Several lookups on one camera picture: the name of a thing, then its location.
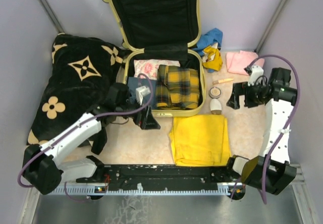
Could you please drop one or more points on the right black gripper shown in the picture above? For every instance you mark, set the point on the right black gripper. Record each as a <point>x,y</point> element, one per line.
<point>240,89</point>

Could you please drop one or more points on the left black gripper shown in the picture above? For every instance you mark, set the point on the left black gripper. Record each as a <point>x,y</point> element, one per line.
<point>146,120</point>

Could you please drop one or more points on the dark blue shirt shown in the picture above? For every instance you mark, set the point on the dark blue shirt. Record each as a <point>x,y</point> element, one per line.
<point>134,83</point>

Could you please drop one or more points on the yellow black plaid shirt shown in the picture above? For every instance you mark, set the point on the yellow black plaid shirt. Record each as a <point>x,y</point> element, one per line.
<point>177,88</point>

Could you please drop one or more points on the white pink printed garment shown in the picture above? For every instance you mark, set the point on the white pink printed garment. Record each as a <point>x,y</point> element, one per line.
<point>150,67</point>

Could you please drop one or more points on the yellow pants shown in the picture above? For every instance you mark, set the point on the yellow pants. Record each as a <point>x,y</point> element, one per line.
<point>200,140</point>

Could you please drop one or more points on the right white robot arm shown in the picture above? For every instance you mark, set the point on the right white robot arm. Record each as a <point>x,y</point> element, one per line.
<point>270,170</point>

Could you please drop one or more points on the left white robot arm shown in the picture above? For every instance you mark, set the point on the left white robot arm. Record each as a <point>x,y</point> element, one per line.
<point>43,165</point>

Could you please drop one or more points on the beige cosmetic tube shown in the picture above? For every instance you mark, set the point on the beige cosmetic tube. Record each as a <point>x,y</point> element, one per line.
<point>222,81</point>

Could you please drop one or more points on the round cosmetic compact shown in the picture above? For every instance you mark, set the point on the round cosmetic compact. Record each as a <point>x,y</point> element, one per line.
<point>215,92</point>

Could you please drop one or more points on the white egg-shaped container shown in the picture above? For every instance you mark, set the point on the white egg-shaped container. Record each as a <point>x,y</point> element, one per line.
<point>215,107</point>

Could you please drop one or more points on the pink folded towel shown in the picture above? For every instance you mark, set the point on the pink folded towel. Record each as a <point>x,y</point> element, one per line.
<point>237,61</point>

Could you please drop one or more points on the yellow patterned cloth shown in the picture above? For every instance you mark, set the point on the yellow patterned cloth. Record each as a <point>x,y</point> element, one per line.
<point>212,59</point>

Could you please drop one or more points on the blue crumpled cloth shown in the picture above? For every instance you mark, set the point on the blue crumpled cloth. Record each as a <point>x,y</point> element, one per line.
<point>210,38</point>

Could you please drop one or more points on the black floral fleece blanket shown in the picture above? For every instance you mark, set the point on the black floral fleece blanket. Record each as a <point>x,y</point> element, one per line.
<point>83,69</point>

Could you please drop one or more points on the yellow open suitcase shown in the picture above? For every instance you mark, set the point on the yellow open suitcase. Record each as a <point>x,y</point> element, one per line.
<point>161,30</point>

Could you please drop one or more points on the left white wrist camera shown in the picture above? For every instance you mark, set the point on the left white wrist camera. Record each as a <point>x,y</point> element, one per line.
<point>141,92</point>

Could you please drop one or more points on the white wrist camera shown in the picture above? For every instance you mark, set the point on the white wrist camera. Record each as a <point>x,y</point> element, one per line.
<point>141,92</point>
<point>254,73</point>

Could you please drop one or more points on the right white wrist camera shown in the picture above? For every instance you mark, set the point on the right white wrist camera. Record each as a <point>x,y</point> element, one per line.
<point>254,73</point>

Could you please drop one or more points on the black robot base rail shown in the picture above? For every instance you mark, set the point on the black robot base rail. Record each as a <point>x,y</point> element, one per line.
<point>159,177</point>

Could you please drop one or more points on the white cable duct strip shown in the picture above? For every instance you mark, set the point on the white cable duct strip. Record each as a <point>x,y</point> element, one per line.
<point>97,190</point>

